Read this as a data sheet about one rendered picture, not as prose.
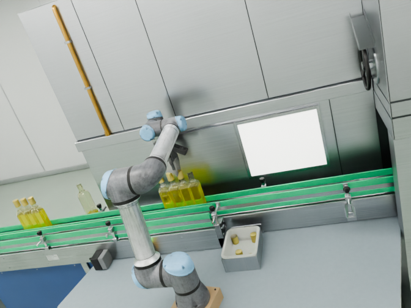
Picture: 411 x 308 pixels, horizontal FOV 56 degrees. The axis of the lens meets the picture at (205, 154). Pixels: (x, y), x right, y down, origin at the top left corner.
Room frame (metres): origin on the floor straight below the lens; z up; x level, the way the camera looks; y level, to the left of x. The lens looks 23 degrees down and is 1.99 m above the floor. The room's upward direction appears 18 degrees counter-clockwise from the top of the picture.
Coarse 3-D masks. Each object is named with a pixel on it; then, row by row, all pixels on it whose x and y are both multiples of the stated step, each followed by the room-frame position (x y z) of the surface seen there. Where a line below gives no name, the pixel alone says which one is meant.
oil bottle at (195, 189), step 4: (196, 180) 1.85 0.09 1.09; (188, 184) 1.85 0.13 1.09; (192, 184) 1.84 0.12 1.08; (196, 184) 1.83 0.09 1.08; (200, 184) 1.87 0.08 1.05; (188, 188) 1.84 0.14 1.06; (192, 188) 1.83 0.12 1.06; (196, 188) 1.83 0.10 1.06; (200, 188) 1.85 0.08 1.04; (192, 192) 1.84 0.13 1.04; (196, 192) 1.83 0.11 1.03; (200, 192) 1.83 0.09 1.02; (192, 196) 1.84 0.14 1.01; (196, 196) 1.83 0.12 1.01; (200, 196) 1.83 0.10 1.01; (204, 196) 1.87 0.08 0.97; (196, 200) 1.83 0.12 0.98; (200, 200) 1.83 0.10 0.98; (204, 200) 1.85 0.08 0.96
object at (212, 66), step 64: (64, 0) 2.12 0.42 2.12; (128, 0) 2.02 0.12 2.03; (192, 0) 1.92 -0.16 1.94; (256, 0) 1.83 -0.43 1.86; (320, 0) 1.74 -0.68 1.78; (64, 64) 2.17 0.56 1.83; (128, 64) 2.06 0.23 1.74; (192, 64) 1.95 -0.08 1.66; (256, 64) 1.85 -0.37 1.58; (320, 64) 1.76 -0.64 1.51; (128, 128) 2.10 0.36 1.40; (192, 128) 1.99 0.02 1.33; (384, 128) 1.68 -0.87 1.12
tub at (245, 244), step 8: (232, 232) 1.68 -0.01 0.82; (240, 232) 1.67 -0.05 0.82; (248, 232) 1.66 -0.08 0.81; (256, 232) 1.64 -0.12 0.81; (224, 240) 1.62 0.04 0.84; (240, 240) 1.67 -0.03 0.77; (248, 240) 1.65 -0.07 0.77; (256, 240) 1.54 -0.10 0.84; (224, 248) 1.56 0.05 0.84; (232, 248) 1.63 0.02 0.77; (240, 248) 1.61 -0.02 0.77; (248, 248) 1.59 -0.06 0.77; (256, 248) 1.48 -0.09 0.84; (224, 256) 1.50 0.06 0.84; (232, 256) 1.48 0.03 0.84; (240, 256) 1.46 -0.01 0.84; (248, 256) 1.45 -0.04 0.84
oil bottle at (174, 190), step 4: (176, 184) 1.89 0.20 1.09; (172, 188) 1.87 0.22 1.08; (176, 188) 1.87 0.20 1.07; (172, 192) 1.87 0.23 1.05; (176, 192) 1.87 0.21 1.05; (172, 196) 1.88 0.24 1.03; (176, 196) 1.87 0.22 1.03; (180, 196) 1.87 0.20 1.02; (172, 200) 1.88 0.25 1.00; (176, 200) 1.87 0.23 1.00; (180, 200) 1.86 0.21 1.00; (176, 204) 1.87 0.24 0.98; (180, 204) 1.87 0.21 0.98
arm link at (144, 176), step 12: (168, 120) 1.73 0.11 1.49; (180, 120) 1.71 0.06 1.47; (168, 132) 1.63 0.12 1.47; (156, 144) 1.55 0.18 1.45; (168, 144) 1.55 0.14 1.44; (156, 156) 1.44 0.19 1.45; (168, 156) 1.51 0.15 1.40; (132, 168) 1.39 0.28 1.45; (144, 168) 1.38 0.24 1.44; (156, 168) 1.39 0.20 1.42; (132, 180) 1.35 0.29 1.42; (144, 180) 1.35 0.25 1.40; (156, 180) 1.37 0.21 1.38; (144, 192) 1.37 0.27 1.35
